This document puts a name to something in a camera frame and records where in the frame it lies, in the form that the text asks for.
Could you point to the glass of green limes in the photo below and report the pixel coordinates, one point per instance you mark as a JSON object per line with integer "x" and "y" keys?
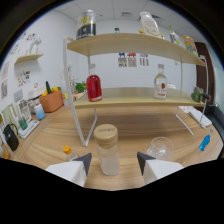
{"x": 196, "y": 95}

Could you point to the clear glass with ice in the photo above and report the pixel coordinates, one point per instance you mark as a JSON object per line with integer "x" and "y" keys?
{"x": 160, "y": 150}

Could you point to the two-tier wooden shelf rack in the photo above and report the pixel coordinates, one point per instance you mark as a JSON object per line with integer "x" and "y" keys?
{"x": 133, "y": 45}

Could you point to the green potted plant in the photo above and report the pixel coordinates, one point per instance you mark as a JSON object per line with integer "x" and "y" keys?
{"x": 80, "y": 86}

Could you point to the brown door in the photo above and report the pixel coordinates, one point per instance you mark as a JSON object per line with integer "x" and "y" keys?
{"x": 202, "y": 70}

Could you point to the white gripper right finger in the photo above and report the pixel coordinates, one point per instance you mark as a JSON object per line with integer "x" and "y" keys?
{"x": 160, "y": 168}

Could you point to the wooden wall shelf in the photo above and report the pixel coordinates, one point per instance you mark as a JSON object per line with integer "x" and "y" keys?
{"x": 29, "y": 58}

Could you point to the blue white cup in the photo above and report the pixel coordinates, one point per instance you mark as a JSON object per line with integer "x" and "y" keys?
{"x": 40, "y": 112}

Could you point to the green cup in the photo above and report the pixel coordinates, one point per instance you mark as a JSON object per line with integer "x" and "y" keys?
{"x": 22, "y": 123}

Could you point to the white tray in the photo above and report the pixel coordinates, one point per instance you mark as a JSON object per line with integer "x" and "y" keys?
{"x": 29, "y": 129}

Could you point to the black kettle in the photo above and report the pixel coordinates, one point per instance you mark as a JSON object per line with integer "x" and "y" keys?
{"x": 11, "y": 138}

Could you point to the tall clear green-capped bottle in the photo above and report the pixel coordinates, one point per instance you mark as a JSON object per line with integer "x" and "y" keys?
{"x": 174, "y": 37}

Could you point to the blue liquid glass bottle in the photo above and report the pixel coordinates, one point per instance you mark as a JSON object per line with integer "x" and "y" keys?
{"x": 204, "y": 142}

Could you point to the dark wooden muddler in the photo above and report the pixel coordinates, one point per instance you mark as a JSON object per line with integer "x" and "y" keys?
{"x": 206, "y": 96}

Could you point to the glass jar wooden lid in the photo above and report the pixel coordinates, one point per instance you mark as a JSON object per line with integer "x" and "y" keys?
{"x": 107, "y": 153}

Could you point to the clear bottle orange cap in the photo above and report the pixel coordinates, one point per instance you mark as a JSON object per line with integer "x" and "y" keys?
{"x": 69, "y": 153}

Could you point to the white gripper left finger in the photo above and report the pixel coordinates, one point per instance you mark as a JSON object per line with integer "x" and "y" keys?
{"x": 66, "y": 170}

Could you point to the red liquid glass bottle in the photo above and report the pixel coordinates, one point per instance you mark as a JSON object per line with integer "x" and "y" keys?
{"x": 94, "y": 88}

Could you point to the black chair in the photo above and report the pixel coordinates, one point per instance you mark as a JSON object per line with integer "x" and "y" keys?
{"x": 216, "y": 126}

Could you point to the large black yellow can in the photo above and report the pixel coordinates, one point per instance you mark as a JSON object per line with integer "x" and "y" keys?
{"x": 86, "y": 26}

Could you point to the clear bottle red label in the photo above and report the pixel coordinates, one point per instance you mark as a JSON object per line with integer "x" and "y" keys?
{"x": 160, "y": 86}

